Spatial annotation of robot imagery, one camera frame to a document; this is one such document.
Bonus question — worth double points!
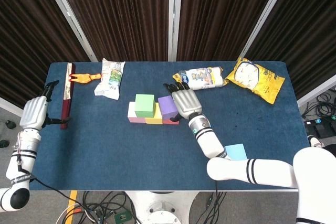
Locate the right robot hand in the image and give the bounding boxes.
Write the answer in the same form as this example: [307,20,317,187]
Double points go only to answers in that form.
[163,82,203,124]

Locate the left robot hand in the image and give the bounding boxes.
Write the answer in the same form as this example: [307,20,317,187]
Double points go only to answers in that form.
[19,80,72,132]

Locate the purple cube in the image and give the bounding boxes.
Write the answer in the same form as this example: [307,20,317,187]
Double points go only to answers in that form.
[158,95,179,120]

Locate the red cube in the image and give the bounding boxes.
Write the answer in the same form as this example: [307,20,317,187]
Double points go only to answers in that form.
[162,115,181,125]

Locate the yellow cube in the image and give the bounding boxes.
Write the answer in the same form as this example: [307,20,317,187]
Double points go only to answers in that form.
[145,102,163,125]

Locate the green cube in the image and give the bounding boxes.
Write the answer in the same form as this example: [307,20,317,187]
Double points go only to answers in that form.
[134,93,155,118]

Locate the pink cube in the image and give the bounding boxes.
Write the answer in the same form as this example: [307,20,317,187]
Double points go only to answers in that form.
[127,101,146,124]

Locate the light blue cube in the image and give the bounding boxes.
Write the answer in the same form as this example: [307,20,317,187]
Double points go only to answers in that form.
[224,143,248,161]

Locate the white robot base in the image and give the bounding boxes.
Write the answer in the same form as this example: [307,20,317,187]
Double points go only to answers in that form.
[123,191,203,224]

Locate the clear wrapped snack pack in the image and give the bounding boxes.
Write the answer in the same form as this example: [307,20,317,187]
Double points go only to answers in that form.
[172,66,228,92]

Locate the long dark red box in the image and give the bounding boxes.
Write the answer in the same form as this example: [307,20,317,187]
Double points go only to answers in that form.
[60,62,77,130]

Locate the yellow rubber chicken toy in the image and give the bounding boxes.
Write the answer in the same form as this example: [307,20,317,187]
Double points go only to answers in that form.
[68,73,102,85]

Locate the yellow bag of cotton balls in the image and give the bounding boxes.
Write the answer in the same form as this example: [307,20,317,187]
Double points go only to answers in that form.
[225,57,286,105]

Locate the dark brown pleated curtain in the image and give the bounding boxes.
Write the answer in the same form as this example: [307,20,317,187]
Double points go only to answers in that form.
[246,0,336,99]
[177,0,284,62]
[54,0,171,62]
[0,0,91,116]

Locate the white green snack bag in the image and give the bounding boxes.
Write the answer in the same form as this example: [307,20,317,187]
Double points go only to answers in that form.
[93,58,126,101]

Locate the blue table mat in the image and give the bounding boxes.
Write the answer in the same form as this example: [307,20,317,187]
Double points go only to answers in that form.
[27,61,310,192]

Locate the yellow floor tape strip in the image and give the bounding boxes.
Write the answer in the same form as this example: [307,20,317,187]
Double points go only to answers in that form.
[67,191,79,210]

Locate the green circuit board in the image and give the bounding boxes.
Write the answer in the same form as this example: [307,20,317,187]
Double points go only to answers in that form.
[114,212,131,224]

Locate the white sneaker with black stripes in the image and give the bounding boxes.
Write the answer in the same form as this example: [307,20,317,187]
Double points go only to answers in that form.
[307,134,325,148]

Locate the person leg in dark trousers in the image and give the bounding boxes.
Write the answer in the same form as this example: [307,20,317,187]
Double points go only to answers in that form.
[321,144,336,156]

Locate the white partition frame rail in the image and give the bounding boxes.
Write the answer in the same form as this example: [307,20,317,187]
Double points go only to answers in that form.
[296,74,336,107]
[0,97,36,124]

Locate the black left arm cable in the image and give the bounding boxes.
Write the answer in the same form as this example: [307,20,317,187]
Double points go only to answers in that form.
[15,155,79,205]

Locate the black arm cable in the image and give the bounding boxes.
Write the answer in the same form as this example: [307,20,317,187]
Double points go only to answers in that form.
[214,179,221,209]
[15,155,79,205]

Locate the white partition frame post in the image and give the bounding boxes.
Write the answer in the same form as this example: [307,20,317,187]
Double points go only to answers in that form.
[167,0,184,61]
[240,0,294,57]
[39,0,99,62]

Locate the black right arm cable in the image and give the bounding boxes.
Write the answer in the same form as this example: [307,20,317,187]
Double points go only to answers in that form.
[214,179,221,209]

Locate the white floor cable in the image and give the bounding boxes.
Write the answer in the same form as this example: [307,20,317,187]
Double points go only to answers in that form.
[55,202,99,224]

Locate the black cable with green light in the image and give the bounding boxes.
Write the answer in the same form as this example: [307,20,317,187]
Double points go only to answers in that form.
[203,191,228,224]

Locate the black floor cable tangle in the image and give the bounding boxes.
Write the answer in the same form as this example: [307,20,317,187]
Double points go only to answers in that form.
[78,191,140,224]

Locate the black coiled cables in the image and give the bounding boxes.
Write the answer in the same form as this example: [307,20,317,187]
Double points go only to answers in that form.
[301,87,336,120]

